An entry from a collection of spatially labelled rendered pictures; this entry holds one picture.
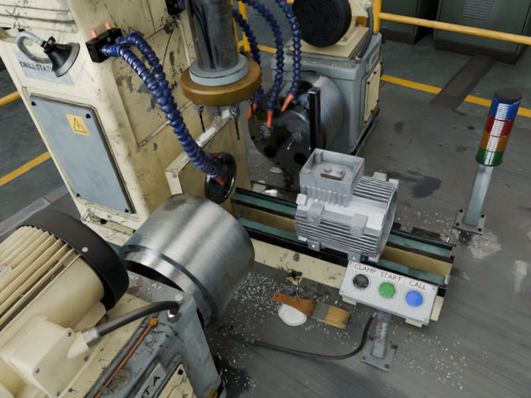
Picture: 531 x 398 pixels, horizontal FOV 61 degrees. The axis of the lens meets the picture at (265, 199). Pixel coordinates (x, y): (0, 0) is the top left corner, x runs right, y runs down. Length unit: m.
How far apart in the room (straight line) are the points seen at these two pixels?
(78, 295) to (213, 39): 0.55
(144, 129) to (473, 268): 0.92
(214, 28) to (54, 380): 0.67
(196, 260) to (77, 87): 0.46
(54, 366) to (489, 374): 0.88
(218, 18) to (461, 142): 1.08
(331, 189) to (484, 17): 3.29
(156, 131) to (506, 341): 0.97
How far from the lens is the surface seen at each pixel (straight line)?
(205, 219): 0.91
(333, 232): 1.03
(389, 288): 0.88
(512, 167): 1.69
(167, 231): 0.89
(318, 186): 1.01
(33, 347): 0.63
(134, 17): 1.08
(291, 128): 1.28
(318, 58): 1.46
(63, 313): 0.67
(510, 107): 1.18
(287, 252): 1.18
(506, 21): 4.13
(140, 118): 1.13
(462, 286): 1.27
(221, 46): 0.96
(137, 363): 0.74
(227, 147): 1.23
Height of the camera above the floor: 1.77
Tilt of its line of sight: 42 degrees down
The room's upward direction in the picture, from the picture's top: 7 degrees counter-clockwise
